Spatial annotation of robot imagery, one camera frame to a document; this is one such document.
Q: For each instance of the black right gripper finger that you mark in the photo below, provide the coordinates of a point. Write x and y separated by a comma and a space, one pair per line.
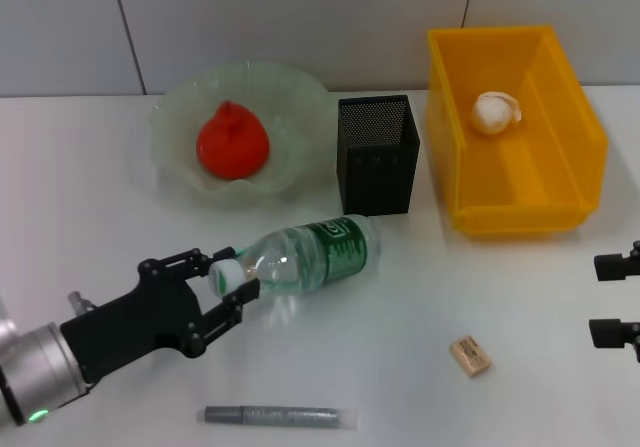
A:
607, 333
612, 267

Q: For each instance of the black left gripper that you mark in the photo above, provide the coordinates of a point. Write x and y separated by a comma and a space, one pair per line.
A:
145, 317

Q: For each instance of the clear green-label water bottle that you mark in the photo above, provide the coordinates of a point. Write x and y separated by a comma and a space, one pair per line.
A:
320, 257

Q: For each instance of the orange fruit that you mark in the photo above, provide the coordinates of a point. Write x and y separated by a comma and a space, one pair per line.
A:
232, 142

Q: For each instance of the white paper ball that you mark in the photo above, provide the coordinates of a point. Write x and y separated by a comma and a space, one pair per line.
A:
492, 114

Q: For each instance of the beige eraser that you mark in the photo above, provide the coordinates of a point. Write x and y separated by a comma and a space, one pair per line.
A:
470, 357

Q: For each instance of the silver marker pen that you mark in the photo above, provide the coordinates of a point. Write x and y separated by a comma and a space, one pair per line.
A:
275, 415

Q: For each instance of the black mesh pen holder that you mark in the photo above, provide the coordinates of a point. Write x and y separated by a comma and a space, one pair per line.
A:
375, 187

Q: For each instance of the green glass fruit plate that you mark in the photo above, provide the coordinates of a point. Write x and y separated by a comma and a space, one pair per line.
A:
300, 117

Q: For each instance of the yellow plastic bin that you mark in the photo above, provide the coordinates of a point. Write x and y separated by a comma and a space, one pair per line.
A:
525, 182

